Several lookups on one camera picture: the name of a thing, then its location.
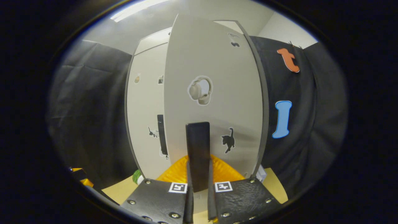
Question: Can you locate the white double-door shoe cabinet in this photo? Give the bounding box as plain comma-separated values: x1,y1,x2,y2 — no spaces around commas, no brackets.
124,20,270,181

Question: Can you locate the black backdrop cloth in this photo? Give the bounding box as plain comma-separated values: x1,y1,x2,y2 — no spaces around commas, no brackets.
47,36,348,199

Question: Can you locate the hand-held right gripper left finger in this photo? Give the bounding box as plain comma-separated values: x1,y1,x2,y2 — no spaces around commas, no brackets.
120,155,195,224

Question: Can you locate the white shoe cabinet door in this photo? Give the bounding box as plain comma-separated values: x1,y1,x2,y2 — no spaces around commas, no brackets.
127,42,170,180
164,14,265,215

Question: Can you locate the black door handle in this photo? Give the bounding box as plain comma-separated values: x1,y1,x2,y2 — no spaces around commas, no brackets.
186,122,211,193
157,114,169,156

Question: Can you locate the white printed box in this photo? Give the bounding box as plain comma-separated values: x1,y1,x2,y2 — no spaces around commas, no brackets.
257,165,267,183

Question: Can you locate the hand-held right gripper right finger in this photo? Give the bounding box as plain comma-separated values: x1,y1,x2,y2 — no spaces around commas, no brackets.
207,155,282,224

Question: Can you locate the white cabinet drawer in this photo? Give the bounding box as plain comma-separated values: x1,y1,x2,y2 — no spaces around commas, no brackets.
134,27,172,56

